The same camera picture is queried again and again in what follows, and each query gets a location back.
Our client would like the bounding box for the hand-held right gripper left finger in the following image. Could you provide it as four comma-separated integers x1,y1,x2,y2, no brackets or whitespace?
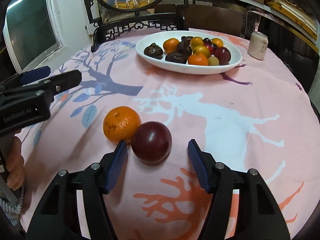
25,140,128,240

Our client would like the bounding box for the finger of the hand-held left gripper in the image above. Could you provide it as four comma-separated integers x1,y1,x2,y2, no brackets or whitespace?
37,69,83,103
0,66,51,92

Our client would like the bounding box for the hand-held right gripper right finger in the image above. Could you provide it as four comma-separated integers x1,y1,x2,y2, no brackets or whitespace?
187,139,292,240

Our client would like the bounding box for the dark red plum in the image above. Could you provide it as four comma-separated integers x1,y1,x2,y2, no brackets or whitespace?
131,121,172,164
214,47,231,65

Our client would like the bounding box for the white plate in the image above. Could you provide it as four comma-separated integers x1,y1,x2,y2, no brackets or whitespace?
136,31,242,75

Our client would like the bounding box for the person's left hand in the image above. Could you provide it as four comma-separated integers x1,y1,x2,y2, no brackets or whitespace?
5,136,25,191

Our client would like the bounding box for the white framed window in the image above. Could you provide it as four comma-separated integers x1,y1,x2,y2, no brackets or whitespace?
5,0,64,73

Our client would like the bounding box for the oval orange kumquat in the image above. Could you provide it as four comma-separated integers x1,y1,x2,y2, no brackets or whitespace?
193,45,211,57

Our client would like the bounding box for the pale pink drink can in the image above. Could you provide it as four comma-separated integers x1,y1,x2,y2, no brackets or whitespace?
247,31,268,61

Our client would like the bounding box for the dark brown chair back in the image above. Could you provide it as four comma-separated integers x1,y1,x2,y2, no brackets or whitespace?
175,4,244,37

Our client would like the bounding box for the stack of wooden boards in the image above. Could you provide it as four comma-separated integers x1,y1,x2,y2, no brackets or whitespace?
187,0,320,43

